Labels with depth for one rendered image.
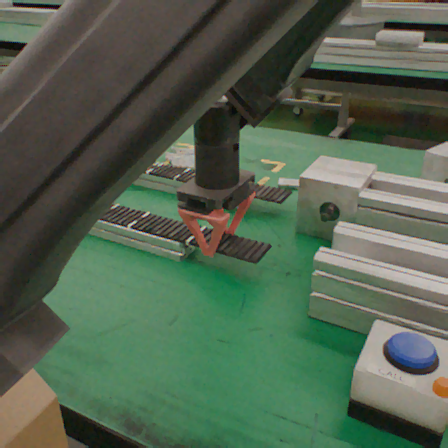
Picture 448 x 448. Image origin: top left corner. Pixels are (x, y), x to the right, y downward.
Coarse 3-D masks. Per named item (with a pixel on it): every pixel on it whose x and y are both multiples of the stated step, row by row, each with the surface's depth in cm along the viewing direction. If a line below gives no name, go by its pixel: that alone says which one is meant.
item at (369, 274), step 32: (352, 224) 61; (320, 256) 54; (352, 256) 54; (384, 256) 58; (416, 256) 56; (320, 288) 55; (352, 288) 53; (384, 288) 52; (416, 288) 50; (352, 320) 55; (384, 320) 53; (416, 320) 51
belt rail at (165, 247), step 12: (96, 228) 75; (108, 228) 73; (120, 228) 72; (120, 240) 73; (132, 240) 72; (144, 240) 71; (156, 240) 69; (168, 240) 68; (156, 252) 70; (168, 252) 69; (180, 252) 69
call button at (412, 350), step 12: (396, 336) 44; (408, 336) 44; (420, 336) 44; (396, 348) 43; (408, 348) 43; (420, 348) 43; (432, 348) 43; (396, 360) 43; (408, 360) 42; (420, 360) 42; (432, 360) 42
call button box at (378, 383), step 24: (384, 336) 46; (360, 360) 44; (384, 360) 43; (360, 384) 43; (384, 384) 42; (408, 384) 41; (432, 384) 41; (360, 408) 44; (384, 408) 43; (408, 408) 42; (432, 408) 40; (408, 432) 43; (432, 432) 42
